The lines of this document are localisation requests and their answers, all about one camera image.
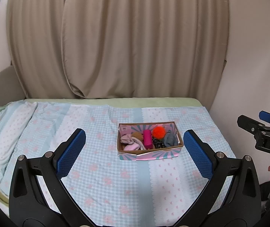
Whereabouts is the grey sock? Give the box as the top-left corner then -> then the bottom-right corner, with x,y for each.
163,131 -> 179,148

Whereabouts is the orange pom-pom ball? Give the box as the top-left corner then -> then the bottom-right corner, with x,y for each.
152,126 -> 166,140

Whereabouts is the magenta fabric pouch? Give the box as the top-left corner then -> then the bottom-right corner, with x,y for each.
143,130 -> 153,150

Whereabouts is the mauve fuzzy sock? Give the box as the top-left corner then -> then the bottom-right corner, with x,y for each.
120,134 -> 135,145

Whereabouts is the pink fluffy sock roll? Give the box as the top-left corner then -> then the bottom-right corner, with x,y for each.
123,138 -> 146,151

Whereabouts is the brown plush toy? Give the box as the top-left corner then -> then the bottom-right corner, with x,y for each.
131,132 -> 143,142

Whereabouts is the light blue checkered blanket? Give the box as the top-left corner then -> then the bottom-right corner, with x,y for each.
0,101 -> 234,226

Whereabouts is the pink teal cardboard box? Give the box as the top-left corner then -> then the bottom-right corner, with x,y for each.
117,121 -> 184,161

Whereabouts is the pale green mattress sheet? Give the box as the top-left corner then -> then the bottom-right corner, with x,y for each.
0,96 -> 203,109

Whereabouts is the beige curtain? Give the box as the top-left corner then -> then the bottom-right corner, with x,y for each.
7,0 -> 229,106

